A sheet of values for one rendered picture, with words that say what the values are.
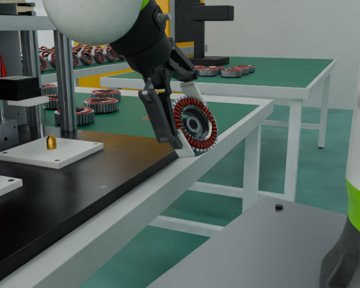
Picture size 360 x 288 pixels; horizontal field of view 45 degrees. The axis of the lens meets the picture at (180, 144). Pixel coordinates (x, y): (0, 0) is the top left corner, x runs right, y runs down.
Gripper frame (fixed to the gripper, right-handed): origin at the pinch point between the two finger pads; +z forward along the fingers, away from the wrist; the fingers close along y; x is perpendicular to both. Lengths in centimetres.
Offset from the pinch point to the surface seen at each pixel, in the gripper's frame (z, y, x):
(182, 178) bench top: 9.3, -5.3, 4.4
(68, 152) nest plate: -3.1, -6.9, 23.5
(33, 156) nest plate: -6.7, -10.3, 27.8
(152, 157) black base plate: 4.7, -3.3, 9.6
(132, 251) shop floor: 107, 25, 80
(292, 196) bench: 128, 67, 14
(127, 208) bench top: -4.3, -20.6, 4.3
